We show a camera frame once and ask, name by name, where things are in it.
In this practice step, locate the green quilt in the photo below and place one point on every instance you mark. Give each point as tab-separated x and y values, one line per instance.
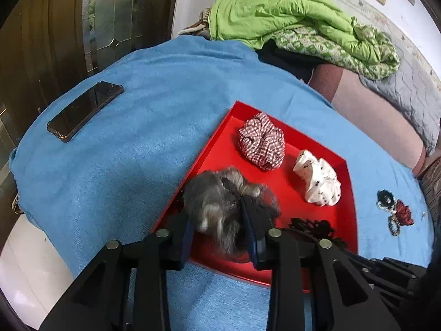
268	13

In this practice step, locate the grey furry scrunchie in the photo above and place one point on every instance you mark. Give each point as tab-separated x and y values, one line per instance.
213	196

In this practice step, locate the red dotted bow scrunchie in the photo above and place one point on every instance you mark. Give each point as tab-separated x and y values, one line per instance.
403	213

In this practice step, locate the red tray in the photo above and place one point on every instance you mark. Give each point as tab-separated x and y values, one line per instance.
220	144

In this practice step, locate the leopard print shoe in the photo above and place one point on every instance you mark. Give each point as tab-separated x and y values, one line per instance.
17	203

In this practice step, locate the beige cloth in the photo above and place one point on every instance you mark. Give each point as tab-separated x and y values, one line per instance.
198	27

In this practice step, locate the black cloth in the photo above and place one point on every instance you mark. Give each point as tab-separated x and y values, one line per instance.
289	62

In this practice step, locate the black smartphone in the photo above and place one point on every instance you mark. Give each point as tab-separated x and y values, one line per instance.
84	110

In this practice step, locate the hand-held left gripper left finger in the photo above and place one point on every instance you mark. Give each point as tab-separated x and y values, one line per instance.
187	238

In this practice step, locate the white dotted scrunchie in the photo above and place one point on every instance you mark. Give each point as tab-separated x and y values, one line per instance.
318	179

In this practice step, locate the red checked scrunchie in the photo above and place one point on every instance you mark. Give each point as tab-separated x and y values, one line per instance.
262	141

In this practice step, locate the patterned brown cloth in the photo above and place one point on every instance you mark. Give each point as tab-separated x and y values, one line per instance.
432	186

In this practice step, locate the small black scrunchie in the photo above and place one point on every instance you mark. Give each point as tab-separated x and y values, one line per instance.
383	198

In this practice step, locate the black lace hair clip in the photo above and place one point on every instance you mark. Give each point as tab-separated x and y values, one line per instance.
310	229

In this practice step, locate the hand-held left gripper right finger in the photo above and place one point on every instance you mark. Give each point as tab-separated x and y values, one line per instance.
249	236

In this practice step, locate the pink sofa cushion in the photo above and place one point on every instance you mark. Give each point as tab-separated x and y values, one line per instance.
372	110

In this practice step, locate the wooden door with glass panel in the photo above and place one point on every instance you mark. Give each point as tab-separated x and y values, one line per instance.
41	41

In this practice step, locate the blue blanket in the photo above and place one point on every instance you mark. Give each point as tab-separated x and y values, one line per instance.
137	127

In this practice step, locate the grey quilted pillow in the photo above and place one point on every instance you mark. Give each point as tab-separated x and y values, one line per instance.
413	96

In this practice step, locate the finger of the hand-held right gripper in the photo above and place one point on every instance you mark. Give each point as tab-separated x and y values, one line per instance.
396	272

